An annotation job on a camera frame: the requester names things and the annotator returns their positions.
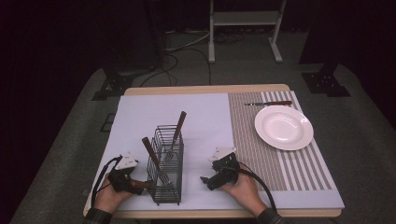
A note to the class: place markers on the white round plate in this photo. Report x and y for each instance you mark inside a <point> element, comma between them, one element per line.
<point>283,127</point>

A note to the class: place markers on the white table mat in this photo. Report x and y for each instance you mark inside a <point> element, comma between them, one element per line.
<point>199,118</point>

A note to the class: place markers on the person's left hand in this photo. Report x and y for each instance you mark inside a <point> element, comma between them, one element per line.
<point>107,197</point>

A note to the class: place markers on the white metal stand frame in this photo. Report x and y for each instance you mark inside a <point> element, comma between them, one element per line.
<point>244,18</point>

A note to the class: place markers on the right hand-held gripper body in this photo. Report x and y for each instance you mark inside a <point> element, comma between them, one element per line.
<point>224,169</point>

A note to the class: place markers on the black stand base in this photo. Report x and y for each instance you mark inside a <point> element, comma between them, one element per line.
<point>325,83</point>
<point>116,84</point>

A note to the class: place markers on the person's right hand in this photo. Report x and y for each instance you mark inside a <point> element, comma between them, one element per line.
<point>246,189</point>

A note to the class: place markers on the dark floor socket box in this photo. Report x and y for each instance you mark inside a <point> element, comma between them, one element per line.
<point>108,122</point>

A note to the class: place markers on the striped grey white placemat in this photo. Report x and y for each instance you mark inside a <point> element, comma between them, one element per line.
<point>246,137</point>

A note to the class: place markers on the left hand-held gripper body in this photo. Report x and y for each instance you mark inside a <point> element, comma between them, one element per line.
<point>124,179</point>

